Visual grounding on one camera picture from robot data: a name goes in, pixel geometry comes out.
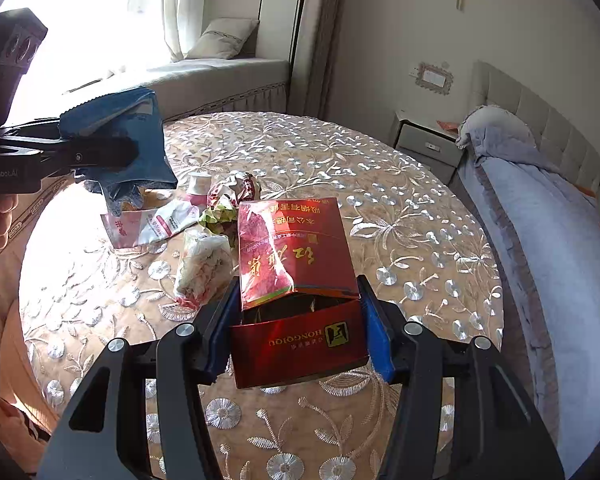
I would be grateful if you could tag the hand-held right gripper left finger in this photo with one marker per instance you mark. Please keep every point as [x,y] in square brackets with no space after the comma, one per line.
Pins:
[219,332]

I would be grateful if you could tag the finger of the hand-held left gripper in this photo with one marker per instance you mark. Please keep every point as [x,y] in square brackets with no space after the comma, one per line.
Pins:
[87,154]

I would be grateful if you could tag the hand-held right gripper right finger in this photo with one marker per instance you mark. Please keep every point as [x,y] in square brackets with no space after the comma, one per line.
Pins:
[376,330]

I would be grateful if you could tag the blue plastic bag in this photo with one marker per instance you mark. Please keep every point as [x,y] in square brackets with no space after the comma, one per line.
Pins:
[130,125]

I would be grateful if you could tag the red cardboard box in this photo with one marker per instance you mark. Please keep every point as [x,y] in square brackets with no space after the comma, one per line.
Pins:
[300,300]

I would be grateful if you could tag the clear crumpled snack bag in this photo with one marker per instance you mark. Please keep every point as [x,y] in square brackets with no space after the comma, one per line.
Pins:
[202,265]

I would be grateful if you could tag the white pink plastic wrapper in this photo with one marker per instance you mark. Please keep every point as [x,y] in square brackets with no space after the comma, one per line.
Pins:
[145,222]

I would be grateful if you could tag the green crumpled wrapper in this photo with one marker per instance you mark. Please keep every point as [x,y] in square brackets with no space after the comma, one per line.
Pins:
[217,217]

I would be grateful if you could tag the small white pink cup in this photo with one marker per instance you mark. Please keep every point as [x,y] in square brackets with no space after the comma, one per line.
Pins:
[198,187]

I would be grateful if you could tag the red white crumpled wrapper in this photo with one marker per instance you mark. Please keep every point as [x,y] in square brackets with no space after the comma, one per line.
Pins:
[235,190]

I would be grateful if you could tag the window seat with beige cover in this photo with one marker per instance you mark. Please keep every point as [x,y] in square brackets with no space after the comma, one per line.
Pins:
[220,82]

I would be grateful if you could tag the white curtain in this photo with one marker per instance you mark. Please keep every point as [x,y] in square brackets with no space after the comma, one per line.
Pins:
[182,7]

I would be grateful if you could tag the bed with purple cover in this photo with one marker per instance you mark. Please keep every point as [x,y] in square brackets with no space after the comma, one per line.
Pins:
[540,270]

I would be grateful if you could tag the beige cushion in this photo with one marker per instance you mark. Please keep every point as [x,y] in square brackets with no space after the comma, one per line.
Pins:
[222,37]

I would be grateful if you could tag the white bedside table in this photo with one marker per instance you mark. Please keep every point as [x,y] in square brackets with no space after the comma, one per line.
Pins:
[427,142]

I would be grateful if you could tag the red card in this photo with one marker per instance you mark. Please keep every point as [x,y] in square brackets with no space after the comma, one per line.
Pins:
[449,125]

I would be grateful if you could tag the beige padded headboard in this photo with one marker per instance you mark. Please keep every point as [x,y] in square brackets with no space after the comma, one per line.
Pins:
[540,120]

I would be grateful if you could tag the wall switch with lace frame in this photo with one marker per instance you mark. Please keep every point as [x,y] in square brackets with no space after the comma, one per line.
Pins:
[434,77]

